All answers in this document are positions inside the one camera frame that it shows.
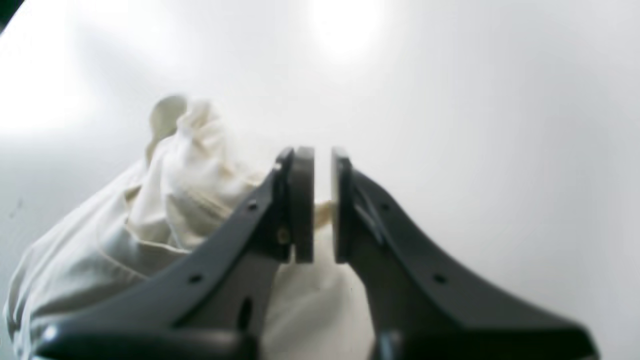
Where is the white printed T-shirt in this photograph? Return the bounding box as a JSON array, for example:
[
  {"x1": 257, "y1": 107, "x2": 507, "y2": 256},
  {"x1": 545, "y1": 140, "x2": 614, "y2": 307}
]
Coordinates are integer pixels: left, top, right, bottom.
[{"x1": 3, "y1": 95, "x2": 374, "y2": 360}]

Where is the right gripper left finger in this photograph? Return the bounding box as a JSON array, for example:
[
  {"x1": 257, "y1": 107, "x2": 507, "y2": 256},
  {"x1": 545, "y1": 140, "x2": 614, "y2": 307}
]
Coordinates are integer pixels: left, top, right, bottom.
[{"x1": 35, "y1": 146, "x2": 314, "y2": 360}]

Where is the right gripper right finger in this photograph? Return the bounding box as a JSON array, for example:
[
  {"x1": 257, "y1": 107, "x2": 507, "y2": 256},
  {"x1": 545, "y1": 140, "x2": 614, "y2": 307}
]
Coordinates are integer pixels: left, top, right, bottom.
[{"x1": 331, "y1": 147, "x2": 598, "y2": 360}]

